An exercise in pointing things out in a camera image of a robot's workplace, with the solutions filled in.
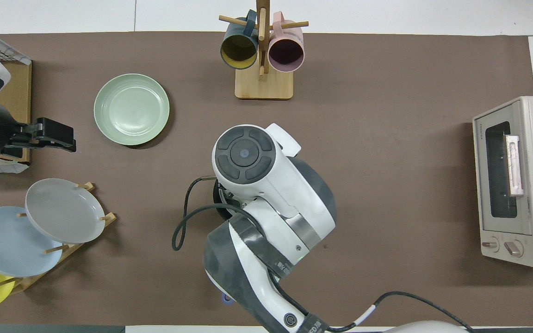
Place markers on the dark teal mug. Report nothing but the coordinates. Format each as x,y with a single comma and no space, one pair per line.
238,48

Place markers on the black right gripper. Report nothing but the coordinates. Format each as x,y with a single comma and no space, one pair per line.
230,194

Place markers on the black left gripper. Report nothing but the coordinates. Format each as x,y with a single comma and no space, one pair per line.
56,134

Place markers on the light green plate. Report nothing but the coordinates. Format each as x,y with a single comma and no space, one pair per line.
131,109

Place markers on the wooden mug tree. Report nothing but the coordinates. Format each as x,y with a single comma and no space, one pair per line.
264,85

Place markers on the toaster oven knob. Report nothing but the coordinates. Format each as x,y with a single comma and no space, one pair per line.
513,248
490,244

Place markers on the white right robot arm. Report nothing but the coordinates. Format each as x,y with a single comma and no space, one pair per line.
271,194

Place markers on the light blue plate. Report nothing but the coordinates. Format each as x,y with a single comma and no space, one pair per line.
7,243

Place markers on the wooden plate rack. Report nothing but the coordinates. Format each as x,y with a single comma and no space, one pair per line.
26,282

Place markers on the brown table mat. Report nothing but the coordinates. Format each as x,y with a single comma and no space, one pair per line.
387,185

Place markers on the grey plate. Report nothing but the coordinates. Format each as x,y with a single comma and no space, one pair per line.
65,210

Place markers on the pink mug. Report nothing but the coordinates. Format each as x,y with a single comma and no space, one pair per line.
286,53

